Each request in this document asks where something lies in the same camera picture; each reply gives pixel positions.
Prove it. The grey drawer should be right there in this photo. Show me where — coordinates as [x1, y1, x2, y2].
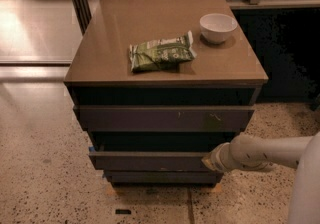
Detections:
[74, 105, 254, 132]
[104, 170, 223, 184]
[89, 151, 208, 172]

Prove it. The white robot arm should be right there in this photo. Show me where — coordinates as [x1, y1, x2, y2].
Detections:
[201, 133, 320, 224]

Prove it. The brown drawer cabinet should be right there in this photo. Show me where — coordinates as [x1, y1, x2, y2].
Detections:
[63, 0, 269, 187]

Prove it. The black floor marker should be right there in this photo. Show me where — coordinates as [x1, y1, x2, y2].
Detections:
[115, 209, 132, 215]

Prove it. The green snack bag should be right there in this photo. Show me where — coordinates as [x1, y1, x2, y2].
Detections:
[129, 31, 197, 73]

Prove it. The white ceramic bowl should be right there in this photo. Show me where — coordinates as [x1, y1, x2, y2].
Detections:
[199, 13, 238, 44]

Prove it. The blue tape piece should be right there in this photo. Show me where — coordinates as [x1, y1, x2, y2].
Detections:
[88, 146, 95, 152]

